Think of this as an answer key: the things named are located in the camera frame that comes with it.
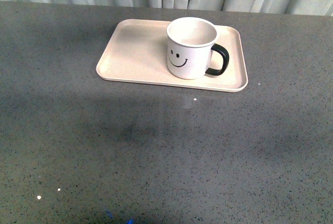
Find white smiley mug black handle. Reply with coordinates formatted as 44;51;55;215
166;17;229;80

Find beige rectangular tray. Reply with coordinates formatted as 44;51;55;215
96;19;248;92

